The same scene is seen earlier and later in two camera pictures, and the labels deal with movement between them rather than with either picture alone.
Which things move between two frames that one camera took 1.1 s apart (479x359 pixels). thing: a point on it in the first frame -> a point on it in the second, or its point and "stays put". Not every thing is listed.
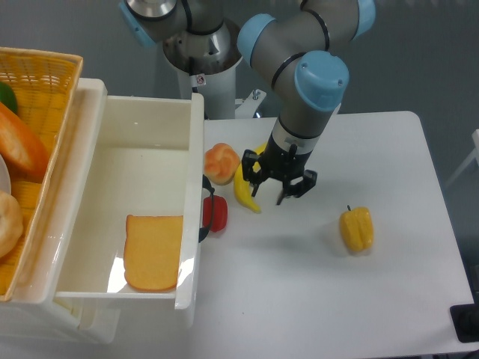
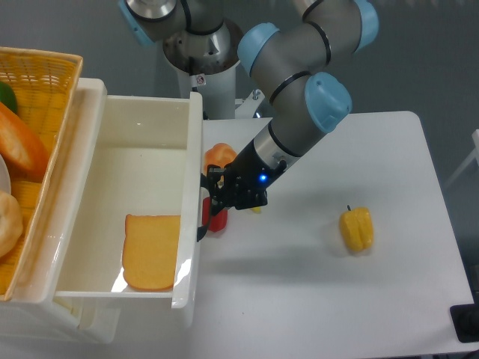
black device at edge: (465, 320) stays put
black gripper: (279, 164) -> (242, 182)
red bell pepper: (218, 213) stays put
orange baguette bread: (22, 149) stays put
